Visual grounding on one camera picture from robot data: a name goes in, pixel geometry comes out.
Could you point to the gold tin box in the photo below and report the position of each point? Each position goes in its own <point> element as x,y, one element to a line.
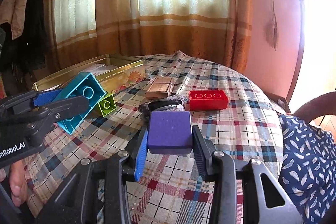
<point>123,77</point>

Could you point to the green block with ball print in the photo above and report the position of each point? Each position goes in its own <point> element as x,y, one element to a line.
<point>106,104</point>

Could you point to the blue feather-print cushion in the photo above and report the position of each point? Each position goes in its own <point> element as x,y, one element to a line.
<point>309,161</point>

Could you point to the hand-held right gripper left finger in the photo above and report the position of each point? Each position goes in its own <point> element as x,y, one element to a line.
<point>140,161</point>

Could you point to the cream and orange curtain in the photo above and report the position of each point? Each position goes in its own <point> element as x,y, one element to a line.
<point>183,29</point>

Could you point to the hanging tassel ornament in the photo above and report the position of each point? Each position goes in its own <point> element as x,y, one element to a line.
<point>272,32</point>

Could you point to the grey speckled pouch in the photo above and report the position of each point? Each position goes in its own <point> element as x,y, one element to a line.
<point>143,109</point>

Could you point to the teal building brick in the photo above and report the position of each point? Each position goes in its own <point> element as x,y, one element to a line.
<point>84,87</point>

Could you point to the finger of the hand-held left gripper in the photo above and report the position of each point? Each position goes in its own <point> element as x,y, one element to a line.
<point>71,106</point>
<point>47,98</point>

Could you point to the person's left hand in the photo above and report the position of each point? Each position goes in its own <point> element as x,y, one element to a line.
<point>19,182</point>

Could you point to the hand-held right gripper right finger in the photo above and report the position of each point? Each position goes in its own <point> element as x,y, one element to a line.
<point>202,155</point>

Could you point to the brown wooden chair back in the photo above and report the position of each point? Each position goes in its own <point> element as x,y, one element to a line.
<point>309,106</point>

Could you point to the brown wooden box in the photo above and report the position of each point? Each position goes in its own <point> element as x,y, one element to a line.
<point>160,87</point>

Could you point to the black coat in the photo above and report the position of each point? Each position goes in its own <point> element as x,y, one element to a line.
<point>34,29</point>

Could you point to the red building brick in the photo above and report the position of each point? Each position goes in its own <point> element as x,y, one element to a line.
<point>207,100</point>

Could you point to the beige quilted jacket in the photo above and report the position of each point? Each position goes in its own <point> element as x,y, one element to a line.
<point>17,8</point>

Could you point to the purple block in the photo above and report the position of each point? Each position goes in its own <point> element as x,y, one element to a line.
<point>169,132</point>

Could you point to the wooden door frame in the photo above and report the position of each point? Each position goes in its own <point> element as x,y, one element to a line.
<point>302,29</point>

